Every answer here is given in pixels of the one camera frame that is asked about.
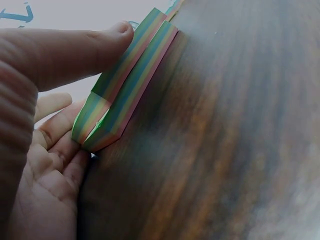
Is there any person's left hand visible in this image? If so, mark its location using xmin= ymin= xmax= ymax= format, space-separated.
xmin=0 ymin=20 xmax=135 ymax=240

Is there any rainbow striped sticky note pad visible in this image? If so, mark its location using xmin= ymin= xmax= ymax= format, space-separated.
xmin=80 ymin=20 xmax=180 ymax=154
xmin=70 ymin=7 xmax=168 ymax=146

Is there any pastel paper sheet stack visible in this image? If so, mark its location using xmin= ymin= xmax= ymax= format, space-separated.
xmin=165 ymin=0 xmax=185 ymax=22

